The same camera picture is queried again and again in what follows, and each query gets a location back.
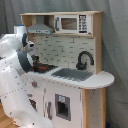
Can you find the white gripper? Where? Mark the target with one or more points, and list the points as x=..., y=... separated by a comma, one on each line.
x=35, y=62

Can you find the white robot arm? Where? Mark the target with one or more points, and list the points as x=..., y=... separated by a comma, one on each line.
x=15, y=61

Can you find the wooden toy kitchen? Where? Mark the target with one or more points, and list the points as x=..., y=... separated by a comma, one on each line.
x=88, y=97

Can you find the black toy stovetop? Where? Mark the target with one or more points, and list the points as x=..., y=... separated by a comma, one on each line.
x=43, y=68

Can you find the grey range hood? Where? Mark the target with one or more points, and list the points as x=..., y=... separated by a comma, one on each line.
x=39, y=27

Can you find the grey toy sink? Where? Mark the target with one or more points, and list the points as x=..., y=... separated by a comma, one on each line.
x=72, y=74

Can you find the black toy faucet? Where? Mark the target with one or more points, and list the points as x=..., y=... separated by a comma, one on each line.
x=82, y=62

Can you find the toy oven door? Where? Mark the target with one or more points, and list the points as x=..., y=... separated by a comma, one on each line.
x=33, y=103

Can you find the toy microwave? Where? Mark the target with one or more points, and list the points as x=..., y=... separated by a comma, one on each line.
x=74, y=24

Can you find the grey ice dispenser panel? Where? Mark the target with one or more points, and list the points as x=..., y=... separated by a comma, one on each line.
x=62, y=105

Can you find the grey backdrop curtain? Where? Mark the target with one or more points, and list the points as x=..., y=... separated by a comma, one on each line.
x=114, y=42

